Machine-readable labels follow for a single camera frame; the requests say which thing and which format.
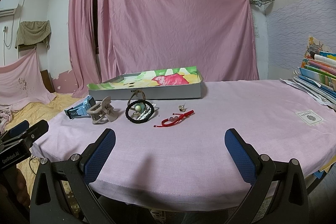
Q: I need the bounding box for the air conditioner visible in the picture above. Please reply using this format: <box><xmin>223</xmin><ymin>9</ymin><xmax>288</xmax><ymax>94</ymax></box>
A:
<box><xmin>0</xmin><ymin>0</ymin><xmax>19</xmax><ymax>17</ymax></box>

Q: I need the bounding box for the black hair tie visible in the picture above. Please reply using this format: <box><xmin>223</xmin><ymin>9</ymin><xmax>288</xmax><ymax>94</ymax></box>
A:
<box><xmin>125</xmin><ymin>99</ymin><xmax>155</xmax><ymax>124</ymax></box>

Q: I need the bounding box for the beige claw hair clip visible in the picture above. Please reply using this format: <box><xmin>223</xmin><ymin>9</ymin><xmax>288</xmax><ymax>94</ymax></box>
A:
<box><xmin>87</xmin><ymin>96</ymin><xmax>118</xmax><ymax>124</ymax></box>

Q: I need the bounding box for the white chain hair clip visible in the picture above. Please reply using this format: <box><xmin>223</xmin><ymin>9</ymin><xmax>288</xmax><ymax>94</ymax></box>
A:
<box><xmin>131</xmin><ymin>103</ymin><xmax>151</xmax><ymax>121</ymax></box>

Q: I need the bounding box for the red braided bracelet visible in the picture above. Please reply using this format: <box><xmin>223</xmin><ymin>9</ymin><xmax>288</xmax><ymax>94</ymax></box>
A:
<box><xmin>153</xmin><ymin>109</ymin><xmax>196</xmax><ymax>128</ymax></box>

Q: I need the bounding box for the narrow pink curtain left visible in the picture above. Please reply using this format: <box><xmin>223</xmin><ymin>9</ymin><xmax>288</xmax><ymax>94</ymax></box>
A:
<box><xmin>68</xmin><ymin>0</ymin><xmax>100</xmax><ymax>98</ymax></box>

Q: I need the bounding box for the person's left hand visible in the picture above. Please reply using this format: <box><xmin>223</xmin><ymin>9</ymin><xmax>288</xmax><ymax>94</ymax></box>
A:
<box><xmin>1</xmin><ymin>166</ymin><xmax>30</xmax><ymax>213</ymax></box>

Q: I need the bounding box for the gold earring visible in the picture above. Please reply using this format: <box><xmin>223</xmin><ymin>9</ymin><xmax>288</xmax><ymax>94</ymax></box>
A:
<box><xmin>179</xmin><ymin>104</ymin><xmax>186</xmax><ymax>112</ymax></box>

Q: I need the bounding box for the pink table cloth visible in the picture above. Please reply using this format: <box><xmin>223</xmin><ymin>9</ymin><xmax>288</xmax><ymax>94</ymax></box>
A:
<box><xmin>31</xmin><ymin>80</ymin><xmax>335</xmax><ymax>211</ymax></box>

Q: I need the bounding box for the stack of books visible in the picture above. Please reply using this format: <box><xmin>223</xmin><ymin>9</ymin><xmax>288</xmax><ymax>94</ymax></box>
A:
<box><xmin>281</xmin><ymin>35</ymin><xmax>335</xmax><ymax>110</ymax></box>

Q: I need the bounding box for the brown hair tie with beads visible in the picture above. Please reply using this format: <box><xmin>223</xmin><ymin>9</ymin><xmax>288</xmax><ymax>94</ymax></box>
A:
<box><xmin>127</xmin><ymin>90</ymin><xmax>146</xmax><ymax>114</ymax></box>

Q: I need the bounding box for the pink sheet on bed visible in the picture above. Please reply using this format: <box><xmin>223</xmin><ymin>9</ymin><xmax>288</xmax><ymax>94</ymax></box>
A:
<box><xmin>1</xmin><ymin>50</ymin><xmax>55</xmax><ymax>122</ymax></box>

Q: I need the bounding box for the grey tray with colourful liner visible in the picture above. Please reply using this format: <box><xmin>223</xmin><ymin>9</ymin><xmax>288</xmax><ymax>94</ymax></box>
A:
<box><xmin>87</xmin><ymin>67</ymin><xmax>203</xmax><ymax>101</ymax></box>

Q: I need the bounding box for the olive green hanging cloth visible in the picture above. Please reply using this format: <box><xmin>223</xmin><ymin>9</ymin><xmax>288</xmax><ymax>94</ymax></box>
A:
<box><xmin>15</xmin><ymin>20</ymin><xmax>52</xmax><ymax>49</ymax></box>

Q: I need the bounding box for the large pink curtain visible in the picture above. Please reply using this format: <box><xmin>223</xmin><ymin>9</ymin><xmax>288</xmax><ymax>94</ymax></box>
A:
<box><xmin>98</xmin><ymin>0</ymin><xmax>259</xmax><ymax>81</ymax></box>

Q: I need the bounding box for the yellow blanket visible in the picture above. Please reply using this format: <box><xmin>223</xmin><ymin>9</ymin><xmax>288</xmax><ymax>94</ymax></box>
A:
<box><xmin>5</xmin><ymin>93</ymin><xmax>80</xmax><ymax>195</ymax></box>

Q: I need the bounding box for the blue smart watch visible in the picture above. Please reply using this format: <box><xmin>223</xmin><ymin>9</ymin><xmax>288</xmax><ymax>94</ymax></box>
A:
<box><xmin>64</xmin><ymin>96</ymin><xmax>96</xmax><ymax>119</ymax></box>

